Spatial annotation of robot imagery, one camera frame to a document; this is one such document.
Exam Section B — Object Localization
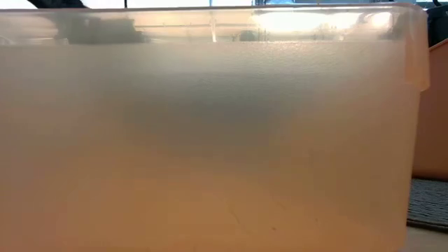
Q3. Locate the orange opaque plastic bin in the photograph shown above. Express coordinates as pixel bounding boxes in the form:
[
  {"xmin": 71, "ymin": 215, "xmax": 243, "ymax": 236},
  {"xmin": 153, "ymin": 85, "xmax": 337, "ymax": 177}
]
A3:
[{"xmin": 412, "ymin": 37, "xmax": 448, "ymax": 181}]

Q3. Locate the round grey woven mat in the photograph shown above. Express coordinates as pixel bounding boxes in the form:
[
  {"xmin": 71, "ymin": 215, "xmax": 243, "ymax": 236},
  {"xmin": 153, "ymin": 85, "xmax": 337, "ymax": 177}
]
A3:
[{"xmin": 407, "ymin": 177, "xmax": 448, "ymax": 232}]

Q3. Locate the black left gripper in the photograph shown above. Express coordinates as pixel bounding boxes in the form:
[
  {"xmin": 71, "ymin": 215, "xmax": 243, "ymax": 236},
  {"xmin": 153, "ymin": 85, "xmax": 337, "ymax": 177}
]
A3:
[{"xmin": 57, "ymin": 15, "xmax": 150, "ymax": 46}]

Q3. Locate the orange translucent plastic bin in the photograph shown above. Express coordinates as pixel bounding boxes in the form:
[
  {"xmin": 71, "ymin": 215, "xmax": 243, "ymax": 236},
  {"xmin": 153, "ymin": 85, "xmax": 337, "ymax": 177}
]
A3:
[{"xmin": 0, "ymin": 2, "xmax": 431, "ymax": 252}]

